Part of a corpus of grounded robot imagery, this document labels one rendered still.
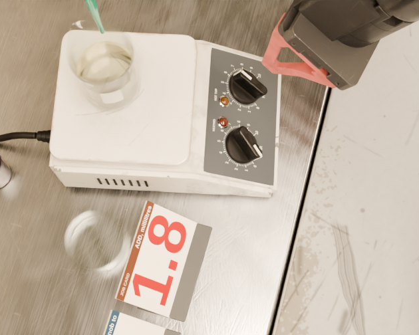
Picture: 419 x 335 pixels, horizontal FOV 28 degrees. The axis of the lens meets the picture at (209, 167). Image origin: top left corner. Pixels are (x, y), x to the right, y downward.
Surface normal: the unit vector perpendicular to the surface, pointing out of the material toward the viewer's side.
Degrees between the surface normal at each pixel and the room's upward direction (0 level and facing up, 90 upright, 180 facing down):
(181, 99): 0
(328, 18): 78
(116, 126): 0
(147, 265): 40
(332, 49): 30
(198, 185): 90
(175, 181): 90
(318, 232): 0
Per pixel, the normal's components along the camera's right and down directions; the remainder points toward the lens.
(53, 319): -0.02, -0.28
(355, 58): 0.48, -0.18
